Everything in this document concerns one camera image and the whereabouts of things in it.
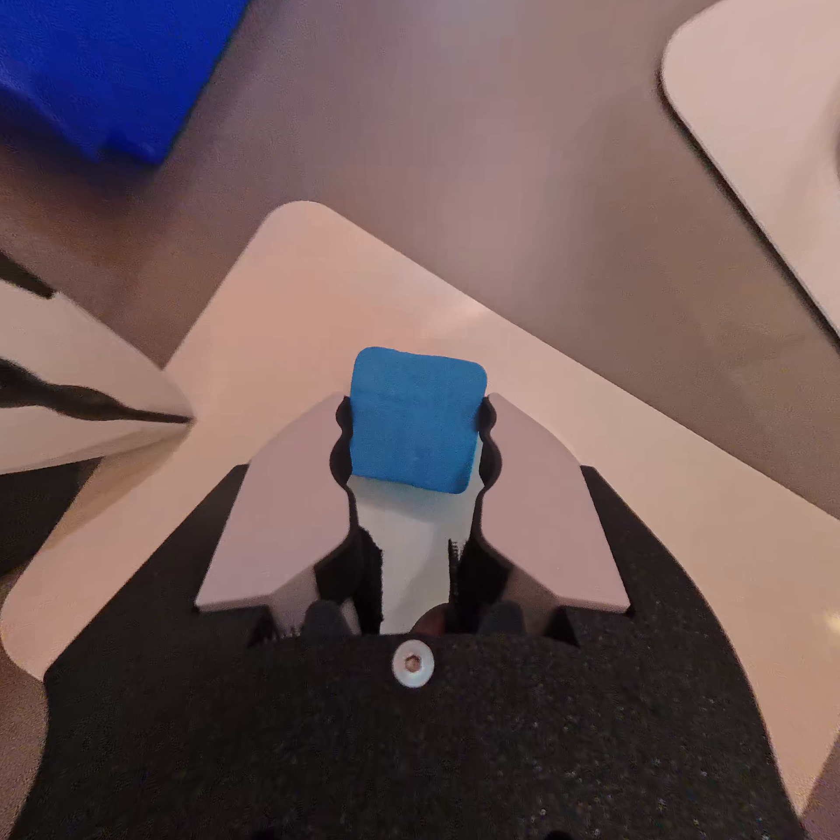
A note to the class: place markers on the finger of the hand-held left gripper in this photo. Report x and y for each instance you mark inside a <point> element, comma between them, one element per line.
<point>72,348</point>
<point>59,440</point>

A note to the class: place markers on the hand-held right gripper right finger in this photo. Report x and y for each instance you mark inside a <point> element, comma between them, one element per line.
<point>551,525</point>

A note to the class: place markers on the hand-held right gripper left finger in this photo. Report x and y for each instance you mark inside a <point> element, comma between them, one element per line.
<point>269,525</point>

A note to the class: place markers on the blue whiteboard eraser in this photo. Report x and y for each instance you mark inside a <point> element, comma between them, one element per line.
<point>414,414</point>

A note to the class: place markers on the white whiteboard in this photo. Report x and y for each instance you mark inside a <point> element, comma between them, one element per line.
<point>289,315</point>

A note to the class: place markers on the blue plastic bin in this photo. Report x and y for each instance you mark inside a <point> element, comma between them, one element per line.
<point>105,59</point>

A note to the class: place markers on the white table sign stand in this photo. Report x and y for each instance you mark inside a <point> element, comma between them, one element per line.
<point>775,118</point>

